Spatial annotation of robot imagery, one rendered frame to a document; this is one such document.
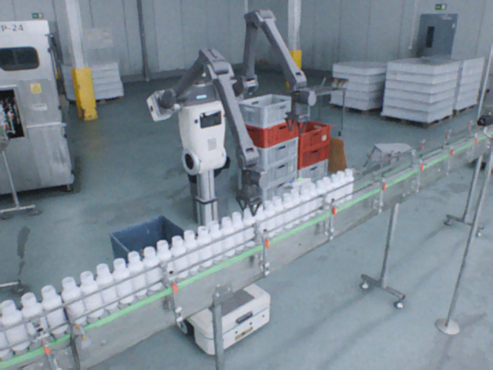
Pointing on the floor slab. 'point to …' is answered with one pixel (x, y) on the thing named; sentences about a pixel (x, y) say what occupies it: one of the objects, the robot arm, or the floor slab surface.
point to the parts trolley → (320, 103)
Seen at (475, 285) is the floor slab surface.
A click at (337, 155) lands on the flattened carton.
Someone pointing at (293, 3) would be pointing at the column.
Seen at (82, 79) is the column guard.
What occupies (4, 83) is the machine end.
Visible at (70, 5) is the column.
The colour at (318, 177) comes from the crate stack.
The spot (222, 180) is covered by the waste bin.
